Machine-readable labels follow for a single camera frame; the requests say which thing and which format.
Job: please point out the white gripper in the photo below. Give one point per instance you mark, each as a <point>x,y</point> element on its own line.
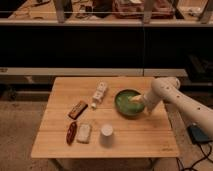
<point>149,98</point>

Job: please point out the brown snack bar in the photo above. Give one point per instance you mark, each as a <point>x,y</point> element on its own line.
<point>77,109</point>

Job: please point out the metal shelf rail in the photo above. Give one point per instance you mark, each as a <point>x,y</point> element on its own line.
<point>91,72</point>

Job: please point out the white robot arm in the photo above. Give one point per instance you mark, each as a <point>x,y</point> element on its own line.
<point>167,88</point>

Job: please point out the wooden table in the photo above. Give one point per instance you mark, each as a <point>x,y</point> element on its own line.
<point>113,135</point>

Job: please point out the white plastic bottle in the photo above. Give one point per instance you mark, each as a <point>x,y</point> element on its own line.
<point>99,94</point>

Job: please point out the green ceramic bowl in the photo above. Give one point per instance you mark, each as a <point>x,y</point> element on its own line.
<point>124,106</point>

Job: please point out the dark device on floor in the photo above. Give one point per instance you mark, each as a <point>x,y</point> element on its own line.
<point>197,136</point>

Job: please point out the white wrapped snack packet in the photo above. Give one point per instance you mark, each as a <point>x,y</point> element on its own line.
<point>84,133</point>

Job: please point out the white paper cup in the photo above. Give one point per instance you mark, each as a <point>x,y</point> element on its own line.
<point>106,134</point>

